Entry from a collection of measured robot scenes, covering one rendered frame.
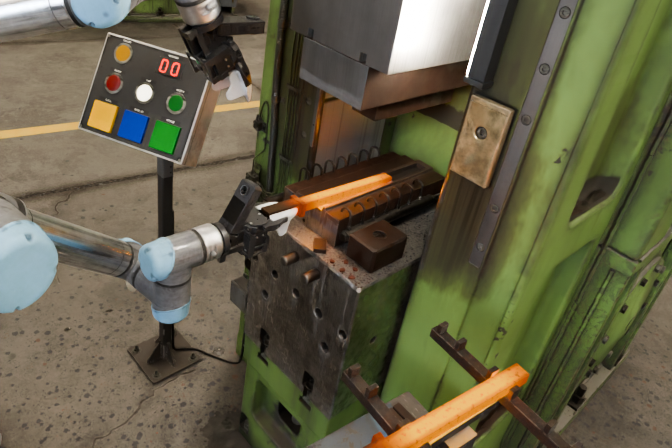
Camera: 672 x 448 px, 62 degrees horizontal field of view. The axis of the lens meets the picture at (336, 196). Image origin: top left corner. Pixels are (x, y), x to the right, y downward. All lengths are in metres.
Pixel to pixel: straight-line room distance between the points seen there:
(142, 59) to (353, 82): 0.68
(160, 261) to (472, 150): 0.64
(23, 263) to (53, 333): 1.59
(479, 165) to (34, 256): 0.80
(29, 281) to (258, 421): 1.18
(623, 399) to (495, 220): 1.63
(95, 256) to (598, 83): 0.96
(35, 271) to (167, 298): 0.35
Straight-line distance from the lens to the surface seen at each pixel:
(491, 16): 1.10
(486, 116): 1.14
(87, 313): 2.51
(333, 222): 1.33
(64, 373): 2.31
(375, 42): 1.13
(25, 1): 1.02
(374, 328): 1.42
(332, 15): 1.21
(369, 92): 1.18
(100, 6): 0.95
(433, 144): 1.69
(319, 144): 1.55
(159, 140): 1.57
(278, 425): 1.92
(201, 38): 1.12
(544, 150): 1.13
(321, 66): 1.25
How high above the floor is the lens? 1.71
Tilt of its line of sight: 31 degrees down
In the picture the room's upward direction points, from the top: 10 degrees clockwise
